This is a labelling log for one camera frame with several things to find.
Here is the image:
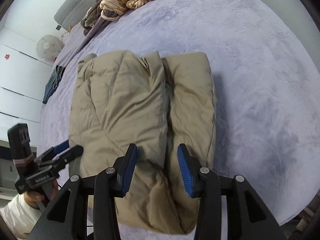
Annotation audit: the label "white covered fan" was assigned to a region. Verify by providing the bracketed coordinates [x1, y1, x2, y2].
[36, 35, 65, 60]

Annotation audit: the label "lilac bed blanket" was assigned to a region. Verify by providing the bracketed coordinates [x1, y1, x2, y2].
[37, 0, 319, 224]

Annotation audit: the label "brown fleece garment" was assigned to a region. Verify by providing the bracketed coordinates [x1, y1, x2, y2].
[80, 0, 102, 36]

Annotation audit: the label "grey quilted headboard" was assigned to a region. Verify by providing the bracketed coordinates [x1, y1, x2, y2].
[54, 0, 96, 31]

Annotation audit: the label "folded blue jeans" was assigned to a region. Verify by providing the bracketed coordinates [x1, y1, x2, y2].
[42, 66, 66, 104]

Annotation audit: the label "person's left hand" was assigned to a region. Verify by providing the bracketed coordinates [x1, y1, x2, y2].
[23, 180, 59, 209]

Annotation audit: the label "beige puffer jacket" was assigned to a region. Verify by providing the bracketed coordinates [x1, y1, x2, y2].
[69, 50, 216, 235]

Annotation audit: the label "white wardrobe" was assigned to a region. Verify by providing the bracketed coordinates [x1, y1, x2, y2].
[1, 28, 53, 147]

